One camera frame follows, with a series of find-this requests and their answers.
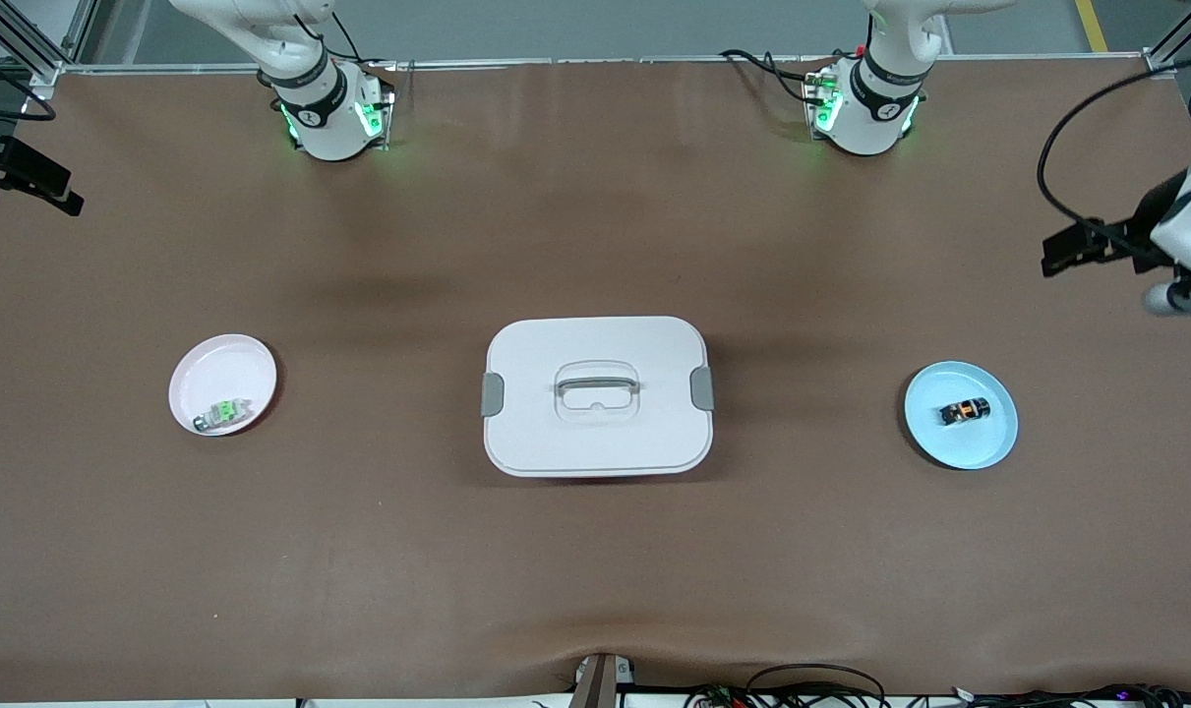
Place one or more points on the light blue round plate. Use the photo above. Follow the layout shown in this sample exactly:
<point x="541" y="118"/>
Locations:
<point x="959" y="447"/>

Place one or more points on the pink round plate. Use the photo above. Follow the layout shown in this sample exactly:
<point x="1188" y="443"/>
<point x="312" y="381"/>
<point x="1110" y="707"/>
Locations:
<point x="221" y="369"/>

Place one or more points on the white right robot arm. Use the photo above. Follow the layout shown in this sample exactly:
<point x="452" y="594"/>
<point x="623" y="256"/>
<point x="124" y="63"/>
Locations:
<point x="325" y="118"/>

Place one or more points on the aluminium frame post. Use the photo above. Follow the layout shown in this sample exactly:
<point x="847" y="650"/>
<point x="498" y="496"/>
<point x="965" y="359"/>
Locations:
<point x="44" y="71"/>
<point x="1159" y="61"/>

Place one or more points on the white lidded storage box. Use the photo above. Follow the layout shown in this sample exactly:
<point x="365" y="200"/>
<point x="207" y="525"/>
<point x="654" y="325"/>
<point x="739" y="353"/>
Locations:
<point x="595" y="442"/>

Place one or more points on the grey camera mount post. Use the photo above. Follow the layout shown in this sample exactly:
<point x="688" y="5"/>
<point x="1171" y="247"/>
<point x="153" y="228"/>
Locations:
<point x="600" y="683"/>

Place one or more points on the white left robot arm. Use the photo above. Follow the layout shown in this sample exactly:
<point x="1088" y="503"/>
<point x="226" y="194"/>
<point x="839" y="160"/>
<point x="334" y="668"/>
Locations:
<point x="875" y="108"/>

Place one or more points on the orange and black switch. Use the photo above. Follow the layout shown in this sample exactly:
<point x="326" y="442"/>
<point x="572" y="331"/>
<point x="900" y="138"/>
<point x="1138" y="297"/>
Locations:
<point x="965" y="411"/>

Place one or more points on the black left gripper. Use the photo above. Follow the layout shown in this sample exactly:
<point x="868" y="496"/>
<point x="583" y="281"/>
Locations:
<point x="1141" y="228"/>

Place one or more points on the green and white switch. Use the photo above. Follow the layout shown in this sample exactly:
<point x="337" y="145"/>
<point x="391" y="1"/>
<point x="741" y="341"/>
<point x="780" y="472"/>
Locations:
<point x="223" y="414"/>

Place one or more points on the grey box latch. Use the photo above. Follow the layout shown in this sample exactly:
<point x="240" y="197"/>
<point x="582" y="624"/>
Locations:
<point x="702" y="388"/>
<point x="492" y="394"/>

